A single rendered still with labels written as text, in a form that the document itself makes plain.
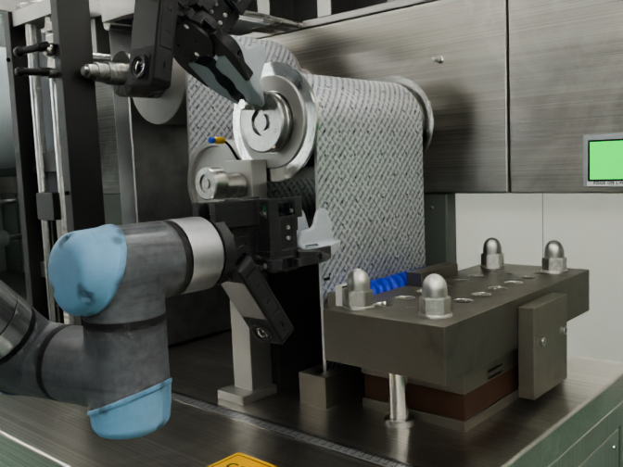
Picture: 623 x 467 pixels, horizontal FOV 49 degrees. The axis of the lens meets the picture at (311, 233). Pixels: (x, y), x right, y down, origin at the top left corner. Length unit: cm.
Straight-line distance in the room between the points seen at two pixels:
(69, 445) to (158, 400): 20
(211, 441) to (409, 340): 24
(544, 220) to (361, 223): 271
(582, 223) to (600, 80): 253
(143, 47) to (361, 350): 40
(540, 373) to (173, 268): 46
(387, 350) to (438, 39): 55
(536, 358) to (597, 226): 265
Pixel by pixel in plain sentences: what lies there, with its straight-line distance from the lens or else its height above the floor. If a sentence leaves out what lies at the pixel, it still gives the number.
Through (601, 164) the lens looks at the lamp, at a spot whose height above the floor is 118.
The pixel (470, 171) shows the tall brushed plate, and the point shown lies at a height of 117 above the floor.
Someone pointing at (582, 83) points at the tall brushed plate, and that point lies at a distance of 101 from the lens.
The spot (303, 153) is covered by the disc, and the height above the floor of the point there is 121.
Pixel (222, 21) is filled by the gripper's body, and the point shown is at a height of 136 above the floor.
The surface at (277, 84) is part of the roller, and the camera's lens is 85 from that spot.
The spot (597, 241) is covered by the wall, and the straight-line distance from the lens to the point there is 349.
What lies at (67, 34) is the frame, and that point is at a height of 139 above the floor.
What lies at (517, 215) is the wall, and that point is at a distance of 362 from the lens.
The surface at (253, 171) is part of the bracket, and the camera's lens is 85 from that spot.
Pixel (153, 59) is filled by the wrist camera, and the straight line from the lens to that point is 74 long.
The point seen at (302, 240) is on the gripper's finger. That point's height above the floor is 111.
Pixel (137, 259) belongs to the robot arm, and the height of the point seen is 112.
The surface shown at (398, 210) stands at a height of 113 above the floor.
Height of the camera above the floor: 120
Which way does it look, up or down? 6 degrees down
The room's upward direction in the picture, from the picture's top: 2 degrees counter-clockwise
